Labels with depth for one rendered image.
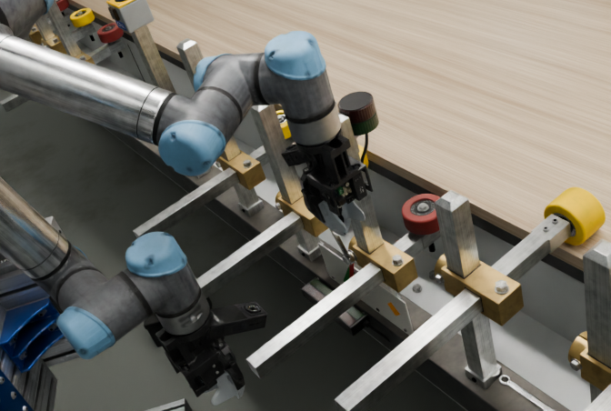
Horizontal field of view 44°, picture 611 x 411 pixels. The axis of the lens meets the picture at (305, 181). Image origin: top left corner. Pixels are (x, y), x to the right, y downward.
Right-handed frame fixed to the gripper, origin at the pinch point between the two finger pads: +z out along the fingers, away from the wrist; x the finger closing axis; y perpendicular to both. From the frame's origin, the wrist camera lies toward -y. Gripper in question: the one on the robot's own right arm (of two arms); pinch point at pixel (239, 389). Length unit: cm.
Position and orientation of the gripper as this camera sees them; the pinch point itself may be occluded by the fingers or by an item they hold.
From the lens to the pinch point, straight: 130.6
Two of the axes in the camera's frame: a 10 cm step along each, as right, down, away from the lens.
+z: 2.6, 7.6, 5.9
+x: 5.9, 3.6, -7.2
